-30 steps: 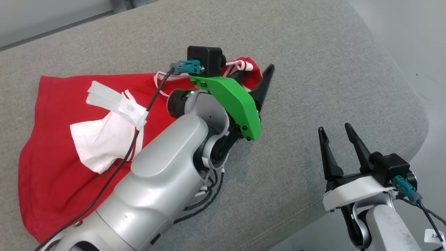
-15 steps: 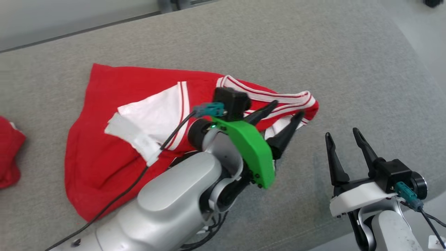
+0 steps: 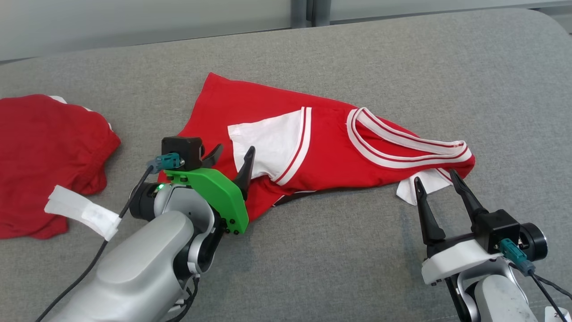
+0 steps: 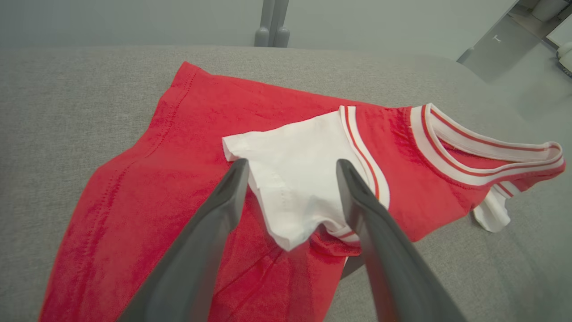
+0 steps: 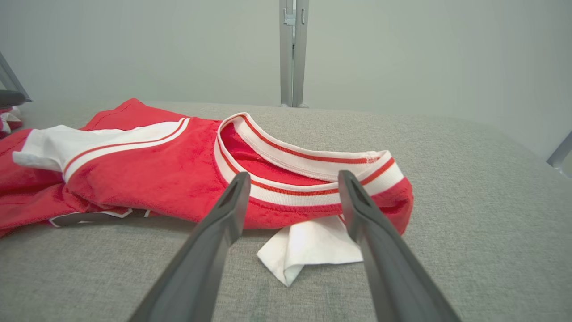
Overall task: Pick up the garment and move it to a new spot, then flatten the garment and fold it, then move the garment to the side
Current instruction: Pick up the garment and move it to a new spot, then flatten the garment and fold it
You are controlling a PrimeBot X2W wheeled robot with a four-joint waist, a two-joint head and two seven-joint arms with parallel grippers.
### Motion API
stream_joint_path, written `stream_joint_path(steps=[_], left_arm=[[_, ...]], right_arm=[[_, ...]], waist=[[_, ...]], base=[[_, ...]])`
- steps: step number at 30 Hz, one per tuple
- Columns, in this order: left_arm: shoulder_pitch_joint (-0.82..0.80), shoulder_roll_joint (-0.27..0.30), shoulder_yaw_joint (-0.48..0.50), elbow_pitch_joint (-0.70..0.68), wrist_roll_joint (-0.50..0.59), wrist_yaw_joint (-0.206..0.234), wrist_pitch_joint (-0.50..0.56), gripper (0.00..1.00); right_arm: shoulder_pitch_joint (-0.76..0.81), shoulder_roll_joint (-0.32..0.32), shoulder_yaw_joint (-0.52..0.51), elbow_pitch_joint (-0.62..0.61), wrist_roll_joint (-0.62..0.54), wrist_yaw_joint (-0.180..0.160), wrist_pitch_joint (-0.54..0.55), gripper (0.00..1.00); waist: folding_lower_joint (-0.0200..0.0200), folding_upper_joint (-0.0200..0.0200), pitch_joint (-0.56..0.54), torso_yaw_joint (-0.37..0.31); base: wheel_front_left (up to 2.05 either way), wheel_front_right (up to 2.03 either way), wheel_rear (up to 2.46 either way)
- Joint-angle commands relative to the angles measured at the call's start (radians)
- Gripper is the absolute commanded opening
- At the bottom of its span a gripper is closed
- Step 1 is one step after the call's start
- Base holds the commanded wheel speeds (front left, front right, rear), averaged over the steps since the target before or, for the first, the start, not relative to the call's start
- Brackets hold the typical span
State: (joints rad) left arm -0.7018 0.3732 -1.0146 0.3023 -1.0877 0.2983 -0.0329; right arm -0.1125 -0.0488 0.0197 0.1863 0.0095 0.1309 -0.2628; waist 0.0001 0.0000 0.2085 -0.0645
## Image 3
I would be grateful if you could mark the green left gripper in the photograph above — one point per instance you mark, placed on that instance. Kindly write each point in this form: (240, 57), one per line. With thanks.
(214, 192)

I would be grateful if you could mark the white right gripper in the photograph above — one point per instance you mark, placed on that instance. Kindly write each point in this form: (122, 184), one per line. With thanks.
(456, 264)

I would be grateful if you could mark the red t-shirt with white sleeves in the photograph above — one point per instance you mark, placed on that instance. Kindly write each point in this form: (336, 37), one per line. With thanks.
(250, 103)

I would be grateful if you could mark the red shorts with white stripe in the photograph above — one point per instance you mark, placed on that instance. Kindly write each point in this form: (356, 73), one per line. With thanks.
(44, 143)

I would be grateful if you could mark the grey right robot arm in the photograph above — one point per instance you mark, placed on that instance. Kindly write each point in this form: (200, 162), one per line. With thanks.
(496, 299)

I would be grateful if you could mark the small white printed label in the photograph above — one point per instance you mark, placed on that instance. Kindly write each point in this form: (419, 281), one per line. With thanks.
(561, 315)

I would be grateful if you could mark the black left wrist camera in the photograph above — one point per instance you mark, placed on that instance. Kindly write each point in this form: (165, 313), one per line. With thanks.
(181, 152)

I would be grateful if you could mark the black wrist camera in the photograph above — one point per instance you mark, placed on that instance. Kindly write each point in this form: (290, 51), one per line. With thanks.
(181, 152)
(496, 228)

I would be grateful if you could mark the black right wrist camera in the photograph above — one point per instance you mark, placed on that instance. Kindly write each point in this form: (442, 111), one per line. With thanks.
(496, 228)

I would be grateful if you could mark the grey partition post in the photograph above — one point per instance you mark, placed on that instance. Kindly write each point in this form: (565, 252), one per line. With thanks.
(298, 11)
(321, 11)

